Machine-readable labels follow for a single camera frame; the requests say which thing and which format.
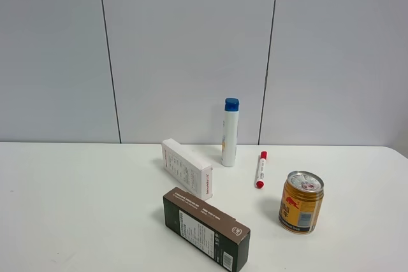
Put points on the gold energy drink can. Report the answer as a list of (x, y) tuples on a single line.
[(302, 197)]

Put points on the white bottle blue cap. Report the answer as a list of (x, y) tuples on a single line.
[(230, 132)]

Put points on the white cardboard box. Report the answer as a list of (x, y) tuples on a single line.
[(189, 168)]

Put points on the red white marker pen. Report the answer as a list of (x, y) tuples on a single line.
[(260, 173)]

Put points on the dark brown cardboard box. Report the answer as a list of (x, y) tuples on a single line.
[(213, 232)]

